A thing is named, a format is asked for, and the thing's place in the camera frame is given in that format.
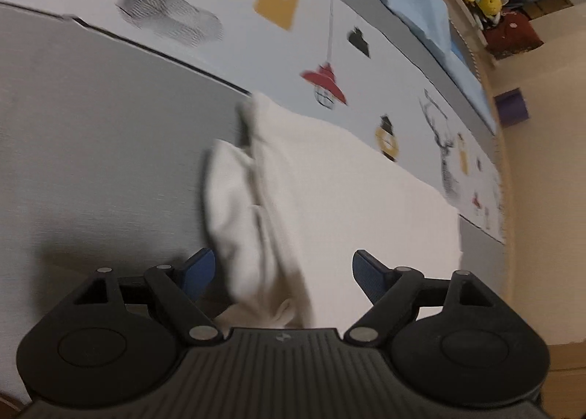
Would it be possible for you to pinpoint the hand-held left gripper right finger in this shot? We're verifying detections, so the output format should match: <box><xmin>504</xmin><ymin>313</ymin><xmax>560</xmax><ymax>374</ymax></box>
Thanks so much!
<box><xmin>343</xmin><ymin>250</ymin><xmax>499</xmax><ymax>345</ymax></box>

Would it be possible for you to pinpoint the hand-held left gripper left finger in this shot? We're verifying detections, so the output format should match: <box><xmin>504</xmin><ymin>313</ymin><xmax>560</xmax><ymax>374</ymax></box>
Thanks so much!
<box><xmin>73</xmin><ymin>248</ymin><xmax>221</xmax><ymax>345</ymax></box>

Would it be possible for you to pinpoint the white long-sleeve shirt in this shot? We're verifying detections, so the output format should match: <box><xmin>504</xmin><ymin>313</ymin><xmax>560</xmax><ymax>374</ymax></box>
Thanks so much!
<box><xmin>201</xmin><ymin>90</ymin><xmax>463</xmax><ymax>331</ymax></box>

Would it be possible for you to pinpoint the grey printed bed sheet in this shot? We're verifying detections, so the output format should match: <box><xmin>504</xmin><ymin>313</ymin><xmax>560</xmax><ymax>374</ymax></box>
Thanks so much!
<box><xmin>0</xmin><ymin>0</ymin><xmax>507</xmax><ymax>401</ymax></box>

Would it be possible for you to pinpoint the purple box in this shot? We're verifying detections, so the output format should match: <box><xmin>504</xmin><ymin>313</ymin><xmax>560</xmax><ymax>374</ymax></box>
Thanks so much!
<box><xmin>494</xmin><ymin>87</ymin><xmax>530</xmax><ymax>128</ymax></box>

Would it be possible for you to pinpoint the light blue quilt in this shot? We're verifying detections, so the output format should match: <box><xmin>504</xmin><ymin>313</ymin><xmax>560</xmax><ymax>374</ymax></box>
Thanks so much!
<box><xmin>306</xmin><ymin>0</ymin><xmax>498</xmax><ymax>135</ymax></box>

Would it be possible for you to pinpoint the dark red plush toy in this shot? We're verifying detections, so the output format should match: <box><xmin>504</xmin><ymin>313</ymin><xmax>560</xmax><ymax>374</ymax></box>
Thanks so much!
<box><xmin>484</xmin><ymin>8</ymin><xmax>545</xmax><ymax>59</ymax></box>

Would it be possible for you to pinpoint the beige wooden bed frame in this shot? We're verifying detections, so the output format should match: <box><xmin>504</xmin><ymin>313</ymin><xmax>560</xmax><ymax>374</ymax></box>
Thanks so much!
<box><xmin>433</xmin><ymin>0</ymin><xmax>510</xmax><ymax>246</ymax></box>

